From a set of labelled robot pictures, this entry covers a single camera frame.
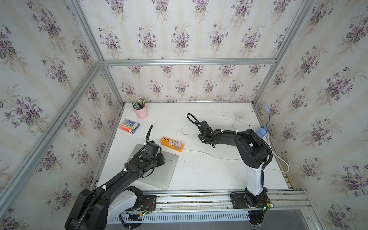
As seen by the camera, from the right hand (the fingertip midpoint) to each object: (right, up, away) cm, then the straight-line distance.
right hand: (206, 132), depth 101 cm
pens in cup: (-49, +21, +2) cm, 53 cm away
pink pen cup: (-49, +14, +7) cm, 51 cm away
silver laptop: (-30, -23, -19) cm, 42 cm away
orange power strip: (-25, -6, -8) cm, 27 cm away
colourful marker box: (-57, +4, +3) cm, 58 cm away
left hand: (-29, -14, -15) cm, 36 cm away
